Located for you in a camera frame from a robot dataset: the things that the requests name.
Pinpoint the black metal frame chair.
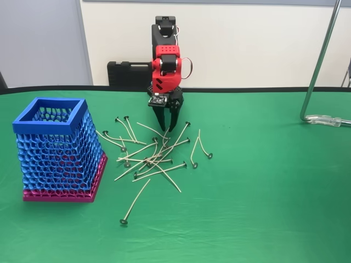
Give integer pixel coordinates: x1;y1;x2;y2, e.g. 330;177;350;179
341;56;351;88

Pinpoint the black plastic tool case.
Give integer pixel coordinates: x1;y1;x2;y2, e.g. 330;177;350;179
106;60;154;88

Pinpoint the green table cloth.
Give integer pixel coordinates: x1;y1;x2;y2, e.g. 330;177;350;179
0;88;351;263

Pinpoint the clear plastic pole clamp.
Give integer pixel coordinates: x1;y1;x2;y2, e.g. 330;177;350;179
305;114;351;127

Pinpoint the blue lattice basket, magenta base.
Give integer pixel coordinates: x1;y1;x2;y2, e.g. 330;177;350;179
12;97;109;203

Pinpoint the chrome metal stand pole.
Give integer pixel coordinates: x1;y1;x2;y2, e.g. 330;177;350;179
299;0;343;123

